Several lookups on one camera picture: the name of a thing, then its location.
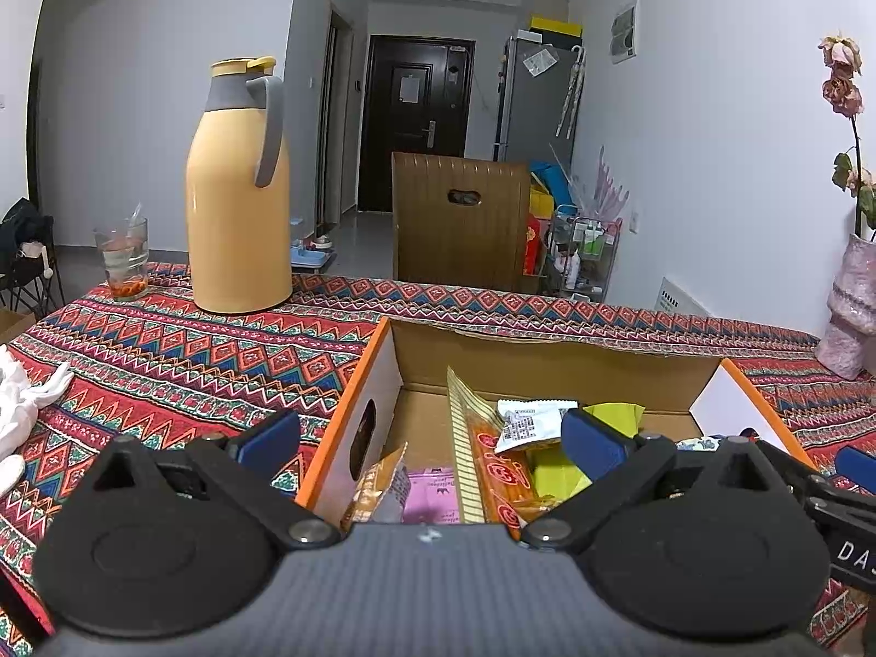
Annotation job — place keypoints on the blue plastic item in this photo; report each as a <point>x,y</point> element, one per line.
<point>554,181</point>

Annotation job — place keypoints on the yellow bag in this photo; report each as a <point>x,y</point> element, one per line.
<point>542,205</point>

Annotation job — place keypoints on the large pink snack packet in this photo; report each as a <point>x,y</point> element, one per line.
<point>431,496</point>

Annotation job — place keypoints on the white vented wall panel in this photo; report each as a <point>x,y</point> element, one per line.
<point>684,301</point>

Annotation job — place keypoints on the white printed snack packet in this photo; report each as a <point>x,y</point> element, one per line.
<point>527,424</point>

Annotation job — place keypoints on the gold snack packet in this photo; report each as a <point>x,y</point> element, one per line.
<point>373,493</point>

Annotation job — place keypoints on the white paper notice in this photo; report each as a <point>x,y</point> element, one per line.
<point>410,88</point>

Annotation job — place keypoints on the clear plastic pouch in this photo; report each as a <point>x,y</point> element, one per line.
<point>540,60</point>

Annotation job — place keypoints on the pink textured vase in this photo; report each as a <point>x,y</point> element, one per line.
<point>852,315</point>

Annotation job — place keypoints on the dried pink roses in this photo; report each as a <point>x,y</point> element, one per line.
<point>842,92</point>

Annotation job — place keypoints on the drinking glass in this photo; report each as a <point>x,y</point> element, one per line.
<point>123,267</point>

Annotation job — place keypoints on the grey refrigerator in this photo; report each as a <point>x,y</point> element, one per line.
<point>527,116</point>

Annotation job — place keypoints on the yellow box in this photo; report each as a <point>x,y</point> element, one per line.
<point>556,26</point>

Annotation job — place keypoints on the orange striped snack packet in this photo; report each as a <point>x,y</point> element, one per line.
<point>499,472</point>

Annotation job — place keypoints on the black entrance door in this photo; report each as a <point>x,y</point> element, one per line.
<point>383,164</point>

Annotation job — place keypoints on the black chair with dark clothes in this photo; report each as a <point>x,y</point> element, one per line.
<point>20,226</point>

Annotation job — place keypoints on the metal storage cart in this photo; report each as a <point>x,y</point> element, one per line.
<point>582,253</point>

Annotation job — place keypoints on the orange cardboard box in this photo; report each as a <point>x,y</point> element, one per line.
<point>547,369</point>

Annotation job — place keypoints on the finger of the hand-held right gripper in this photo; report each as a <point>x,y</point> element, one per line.
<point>797,469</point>
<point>859,471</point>

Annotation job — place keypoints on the red gift box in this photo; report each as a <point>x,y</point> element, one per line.
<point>535,246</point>

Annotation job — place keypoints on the short green snack packet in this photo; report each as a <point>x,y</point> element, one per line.
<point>616,417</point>

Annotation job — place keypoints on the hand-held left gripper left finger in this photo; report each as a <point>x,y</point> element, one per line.
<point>267,445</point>

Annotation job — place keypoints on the white cloth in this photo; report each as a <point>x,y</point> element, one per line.
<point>20,410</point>

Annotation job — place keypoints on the white folded umbrella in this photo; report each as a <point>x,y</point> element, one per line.
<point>573,82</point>

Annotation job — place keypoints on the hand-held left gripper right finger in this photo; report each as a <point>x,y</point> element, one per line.
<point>592,445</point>

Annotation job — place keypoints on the yellow thermos jug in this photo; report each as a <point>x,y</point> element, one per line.
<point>233,233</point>

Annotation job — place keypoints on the blue pet feeding tray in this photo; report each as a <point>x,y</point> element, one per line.
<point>311,260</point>

